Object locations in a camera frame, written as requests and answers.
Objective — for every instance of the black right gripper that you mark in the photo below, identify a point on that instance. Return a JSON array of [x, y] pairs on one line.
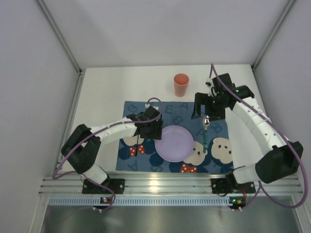
[[209, 104]]

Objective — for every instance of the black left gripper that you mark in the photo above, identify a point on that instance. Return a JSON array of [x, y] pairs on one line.
[[152, 131]]

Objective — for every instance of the blue handled fork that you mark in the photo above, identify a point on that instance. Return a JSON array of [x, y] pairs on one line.
[[136, 152]]

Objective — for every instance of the green handled metal spoon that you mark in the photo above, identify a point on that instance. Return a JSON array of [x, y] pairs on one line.
[[206, 123]]

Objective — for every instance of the orange plastic cup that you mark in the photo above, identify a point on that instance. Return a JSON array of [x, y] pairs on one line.
[[181, 82]]

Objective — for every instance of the purple plastic plate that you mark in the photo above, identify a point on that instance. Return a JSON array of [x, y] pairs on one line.
[[175, 145]]

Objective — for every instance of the blue cartoon placemat cloth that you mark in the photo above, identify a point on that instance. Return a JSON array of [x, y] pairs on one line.
[[217, 159]]

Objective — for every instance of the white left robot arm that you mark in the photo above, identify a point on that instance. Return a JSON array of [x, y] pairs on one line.
[[82, 147]]

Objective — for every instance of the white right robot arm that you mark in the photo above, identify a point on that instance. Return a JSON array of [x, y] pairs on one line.
[[278, 156]]

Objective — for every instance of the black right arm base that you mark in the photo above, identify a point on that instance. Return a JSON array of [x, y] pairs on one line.
[[221, 186]]

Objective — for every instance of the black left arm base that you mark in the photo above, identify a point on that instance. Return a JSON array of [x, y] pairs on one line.
[[115, 185]]

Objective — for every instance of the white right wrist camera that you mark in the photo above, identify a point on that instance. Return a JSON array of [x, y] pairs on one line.
[[209, 82]]

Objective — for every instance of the aluminium mounting rail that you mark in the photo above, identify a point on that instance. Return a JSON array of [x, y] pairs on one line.
[[164, 184]]

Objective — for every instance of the white slotted cable duct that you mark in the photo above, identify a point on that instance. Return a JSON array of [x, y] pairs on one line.
[[144, 201]]

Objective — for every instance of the left aluminium frame post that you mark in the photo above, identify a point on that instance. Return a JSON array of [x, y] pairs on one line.
[[57, 32]]

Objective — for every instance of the aluminium frame post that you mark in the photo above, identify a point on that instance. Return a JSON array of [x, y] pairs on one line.
[[57, 32], [273, 33]]

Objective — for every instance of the right aluminium frame post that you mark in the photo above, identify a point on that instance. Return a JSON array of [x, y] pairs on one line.
[[273, 33]]

